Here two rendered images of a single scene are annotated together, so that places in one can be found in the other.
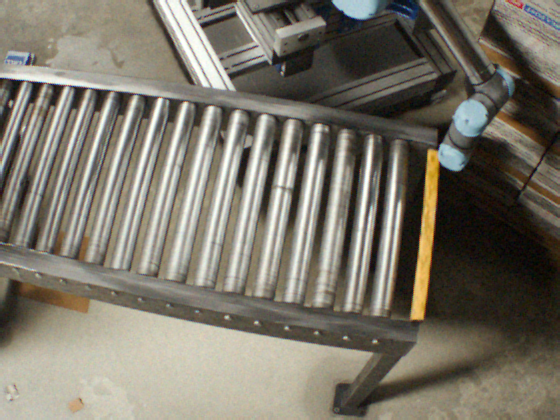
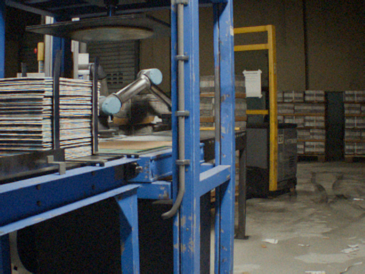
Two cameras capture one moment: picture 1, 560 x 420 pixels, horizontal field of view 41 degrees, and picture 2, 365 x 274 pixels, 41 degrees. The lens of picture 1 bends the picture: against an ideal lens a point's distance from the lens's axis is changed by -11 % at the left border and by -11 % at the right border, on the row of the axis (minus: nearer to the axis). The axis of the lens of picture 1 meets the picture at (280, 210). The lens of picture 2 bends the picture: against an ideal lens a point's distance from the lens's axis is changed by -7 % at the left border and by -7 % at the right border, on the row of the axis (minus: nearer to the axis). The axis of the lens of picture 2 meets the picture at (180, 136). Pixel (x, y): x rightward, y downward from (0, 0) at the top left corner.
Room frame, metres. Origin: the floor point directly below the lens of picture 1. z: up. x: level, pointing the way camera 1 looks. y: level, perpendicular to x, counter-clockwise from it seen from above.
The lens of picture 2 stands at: (-0.11, 3.39, 0.95)
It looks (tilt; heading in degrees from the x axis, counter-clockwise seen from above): 3 degrees down; 287
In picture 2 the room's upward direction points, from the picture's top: straight up
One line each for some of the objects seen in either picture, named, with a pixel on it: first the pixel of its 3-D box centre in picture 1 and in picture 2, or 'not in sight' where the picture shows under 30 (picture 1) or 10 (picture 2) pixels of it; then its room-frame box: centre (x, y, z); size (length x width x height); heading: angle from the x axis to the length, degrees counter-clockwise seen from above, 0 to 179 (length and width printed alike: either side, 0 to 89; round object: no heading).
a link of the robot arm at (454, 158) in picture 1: (458, 145); not in sight; (0.98, -0.39, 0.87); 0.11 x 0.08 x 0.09; 159
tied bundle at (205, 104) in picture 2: not in sight; (187, 109); (1.21, -1.21, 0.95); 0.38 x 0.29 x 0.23; 159
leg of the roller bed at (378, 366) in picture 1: (369, 377); (242, 193); (0.54, -0.31, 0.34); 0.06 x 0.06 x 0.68; 89
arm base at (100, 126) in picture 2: not in sight; (98, 122); (1.47, 0.12, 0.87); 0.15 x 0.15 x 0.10
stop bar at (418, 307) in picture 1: (427, 233); (211, 128); (0.77, -0.34, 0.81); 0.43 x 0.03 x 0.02; 179
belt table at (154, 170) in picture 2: not in sight; (110, 157); (0.82, 1.34, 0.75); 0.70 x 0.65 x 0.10; 89
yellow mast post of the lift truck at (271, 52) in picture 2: not in sight; (272, 107); (0.52, -2.04, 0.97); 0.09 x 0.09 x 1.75; 68
